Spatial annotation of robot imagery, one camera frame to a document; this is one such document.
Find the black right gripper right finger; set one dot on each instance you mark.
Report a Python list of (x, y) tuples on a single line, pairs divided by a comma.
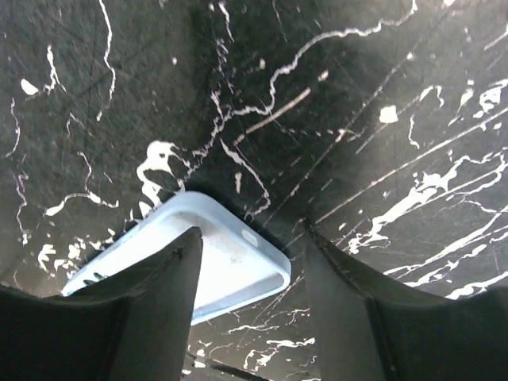
[(369, 326)]

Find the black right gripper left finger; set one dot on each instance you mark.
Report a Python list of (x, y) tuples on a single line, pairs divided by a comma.
[(130, 326)]

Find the blue phone case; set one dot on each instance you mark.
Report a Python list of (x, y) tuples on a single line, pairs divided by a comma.
[(239, 267)]

